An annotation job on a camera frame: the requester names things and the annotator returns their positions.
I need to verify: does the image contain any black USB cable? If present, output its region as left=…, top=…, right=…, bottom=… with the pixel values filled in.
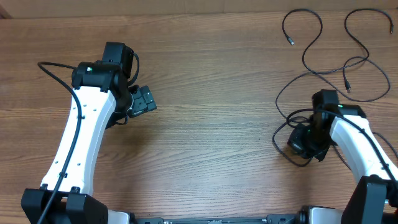
left=272, top=116, right=398, bottom=170

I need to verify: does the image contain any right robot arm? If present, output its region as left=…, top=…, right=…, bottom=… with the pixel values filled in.
left=287, top=90, right=397, bottom=223

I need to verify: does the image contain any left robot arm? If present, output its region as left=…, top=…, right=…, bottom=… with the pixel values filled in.
left=21, top=42, right=157, bottom=223

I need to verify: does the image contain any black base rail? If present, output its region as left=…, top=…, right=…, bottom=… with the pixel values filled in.
left=124, top=204, right=343, bottom=224

